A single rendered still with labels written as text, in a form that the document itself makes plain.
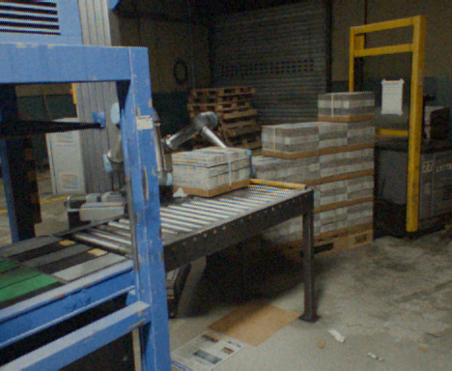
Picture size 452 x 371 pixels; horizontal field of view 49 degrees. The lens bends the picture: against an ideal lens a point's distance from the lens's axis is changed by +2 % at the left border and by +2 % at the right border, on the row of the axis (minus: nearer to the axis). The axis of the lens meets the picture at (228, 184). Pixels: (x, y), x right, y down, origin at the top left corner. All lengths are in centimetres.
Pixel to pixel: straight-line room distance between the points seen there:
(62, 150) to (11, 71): 195
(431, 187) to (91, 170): 291
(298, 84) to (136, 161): 979
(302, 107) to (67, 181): 847
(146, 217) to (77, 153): 168
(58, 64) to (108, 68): 16
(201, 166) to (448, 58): 777
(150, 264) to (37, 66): 72
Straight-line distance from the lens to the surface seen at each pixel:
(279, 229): 380
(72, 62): 147
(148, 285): 173
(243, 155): 294
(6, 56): 138
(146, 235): 166
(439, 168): 473
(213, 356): 277
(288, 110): 1147
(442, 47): 1009
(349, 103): 408
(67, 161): 330
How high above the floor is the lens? 144
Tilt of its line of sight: 12 degrees down
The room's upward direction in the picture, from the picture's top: 3 degrees counter-clockwise
